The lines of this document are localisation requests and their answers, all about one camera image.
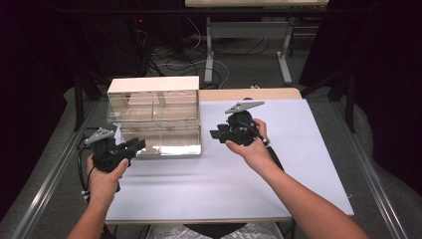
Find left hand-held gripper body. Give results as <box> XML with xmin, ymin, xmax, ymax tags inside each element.
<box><xmin>84</xmin><ymin>127</ymin><xmax>134</xmax><ymax>173</ymax></box>

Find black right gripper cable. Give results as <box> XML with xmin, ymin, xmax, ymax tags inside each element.
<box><xmin>236</xmin><ymin>120</ymin><xmax>286</xmax><ymax>172</ymax></box>

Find clear plastic drawer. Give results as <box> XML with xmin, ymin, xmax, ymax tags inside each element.
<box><xmin>152</xmin><ymin>90</ymin><xmax>200</xmax><ymax>122</ymax></box>
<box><xmin>119</xmin><ymin>127</ymin><xmax>162</xmax><ymax>156</ymax></box>
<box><xmin>159</xmin><ymin>127</ymin><xmax>203</xmax><ymax>156</ymax></box>
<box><xmin>106</xmin><ymin>92</ymin><xmax>155</xmax><ymax>123</ymax></box>

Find clear acrylic drawer box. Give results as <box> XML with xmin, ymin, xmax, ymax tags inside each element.
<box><xmin>106</xmin><ymin>76</ymin><xmax>203</xmax><ymax>156</ymax></box>

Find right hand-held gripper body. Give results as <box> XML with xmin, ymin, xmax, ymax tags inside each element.
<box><xmin>224</xmin><ymin>101</ymin><xmax>266</xmax><ymax>147</ymax></box>

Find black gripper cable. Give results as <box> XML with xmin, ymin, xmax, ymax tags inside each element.
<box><xmin>77</xmin><ymin>144</ymin><xmax>96</xmax><ymax>202</ymax></box>
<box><xmin>236</xmin><ymin>120</ymin><xmax>286</xmax><ymax>172</ymax></box>

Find desk with white legs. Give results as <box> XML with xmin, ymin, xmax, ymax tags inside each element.
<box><xmin>184</xmin><ymin>0</ymin><xmax>329</xmax><ymax>86</ymax></box>

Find power strip with red light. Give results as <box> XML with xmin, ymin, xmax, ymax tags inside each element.
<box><xmin>131</xmin><ymin>16</ymin><xmax>149</xmax><ymax>43</ymax></box>

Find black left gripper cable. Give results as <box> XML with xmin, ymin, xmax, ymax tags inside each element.
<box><xmin>77</xmin><ymin>144</ymin><xmax>96</xmax><ymax>202</ymax></box>

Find white table mat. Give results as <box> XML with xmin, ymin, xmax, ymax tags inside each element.
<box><xmin>105</xmin><ymin>98</ymin><xmax>355</xmax><ymax>223</ymax></box>

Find black floor cables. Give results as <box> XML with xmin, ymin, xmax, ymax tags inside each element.
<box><xmin>145</xmin><ymin>36</ymin><xmax>271</xmax><ymax>90</ymax></box>

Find black metal stand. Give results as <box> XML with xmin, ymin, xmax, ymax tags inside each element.
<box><xmin>73</xmin><ymin>71</ymin><xmax>86</xmax><ymax>132</ymax></box>

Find aluminium floor rail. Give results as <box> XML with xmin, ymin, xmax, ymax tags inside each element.
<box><xmin>11</xmin><ymin>99</ymin><xmax>101</xmax><ymax>239</ymax></box>
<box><xmin>331</xmin><ymin>99</ymin><xmax>410</xmax><ymax>239</ymax></box>

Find person's left hand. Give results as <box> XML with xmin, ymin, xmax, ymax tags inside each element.
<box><xmin>86</xmin><ymin>154</ymin><xmax>130</xmax><ymax>206</ymax></box>

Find person's right hand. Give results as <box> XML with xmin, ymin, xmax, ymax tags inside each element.
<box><xmin>225</xmin><ymin>118</ymin><xmax>284</xmax><ymax>175</ymax></box>

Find dark curtain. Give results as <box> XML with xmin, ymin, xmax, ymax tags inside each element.
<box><xmin>0</xmin><ymin>0</ymin><xmax>79</xmax><ymax>222</ymax></box>
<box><xmin>298</xmin><ymin>0</ymin><xmax>422</xmax><ymax>198</ymax></box>

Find person's patterned clothing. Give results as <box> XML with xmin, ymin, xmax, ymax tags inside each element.
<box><xmin>144</xmin><ymin>221</ymin><xmax>287</xmax><ymax>239</ymax></box>

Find white floor cable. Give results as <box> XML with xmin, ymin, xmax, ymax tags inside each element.
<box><xmin>154</xmin><ymin>16</ymin><xmax>231</xmax><ymax>90</ymax></box>

